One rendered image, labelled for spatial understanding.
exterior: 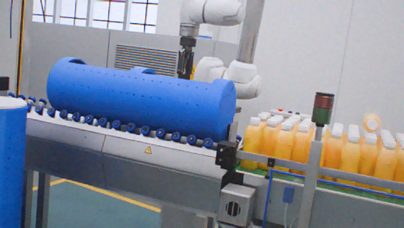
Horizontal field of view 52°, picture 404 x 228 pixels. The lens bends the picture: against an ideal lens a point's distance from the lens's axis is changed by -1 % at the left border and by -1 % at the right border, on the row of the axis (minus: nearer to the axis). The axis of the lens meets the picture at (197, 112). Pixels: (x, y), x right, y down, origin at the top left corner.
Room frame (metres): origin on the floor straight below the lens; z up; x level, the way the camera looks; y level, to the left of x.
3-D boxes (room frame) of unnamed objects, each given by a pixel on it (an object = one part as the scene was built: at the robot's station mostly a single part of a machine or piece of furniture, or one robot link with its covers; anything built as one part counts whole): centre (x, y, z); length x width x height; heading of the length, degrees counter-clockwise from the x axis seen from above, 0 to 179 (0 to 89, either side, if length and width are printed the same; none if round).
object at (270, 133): (1.67, -0.31, 0.99); 0.07 x 0.07 x 0.19
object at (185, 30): (1.90, 0.08, 1.42); 0.09 x 0.09 x 0.06
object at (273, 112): (2.03, -0.45, 1.05); 0.20 x 0.10 x 0.10; 71
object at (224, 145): (1.62, -0.14, 0.95); 0.10 x 0.07 x 0.10; 161
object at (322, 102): (1.36, -0.41, 1.23); 0.06 x 0.06 x 0.04
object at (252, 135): (1.66, -0.24, 0.99); 0.07 x 0.07 x 0.19
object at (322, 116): (1.36, -0.41, 1.18); 0.06 x 0.06 x 0.05
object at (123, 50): (4.12, 0.78, 0.72); 2.15 x 0.54 x 1.45; 63
